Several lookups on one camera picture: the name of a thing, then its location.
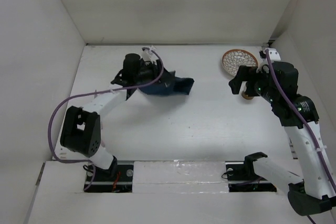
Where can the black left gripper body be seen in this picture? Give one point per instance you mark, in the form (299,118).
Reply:
(148,73)

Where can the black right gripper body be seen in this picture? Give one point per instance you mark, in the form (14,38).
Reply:
(258,84)

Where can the dark blue cloth placemat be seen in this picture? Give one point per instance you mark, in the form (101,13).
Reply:
(170,87)

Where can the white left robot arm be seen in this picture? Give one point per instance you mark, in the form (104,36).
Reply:
(81,131)

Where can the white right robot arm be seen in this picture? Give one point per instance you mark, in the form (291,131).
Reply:
(276,81)

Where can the white cup with cork base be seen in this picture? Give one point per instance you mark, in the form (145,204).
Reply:
(244,93)

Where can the floral patterned ceramic bowl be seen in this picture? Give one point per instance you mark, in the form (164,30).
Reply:
(233,59)

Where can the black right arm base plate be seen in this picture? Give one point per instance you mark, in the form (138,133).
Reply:
(240,182)

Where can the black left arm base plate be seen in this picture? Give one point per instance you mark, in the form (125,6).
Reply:
(100,182)

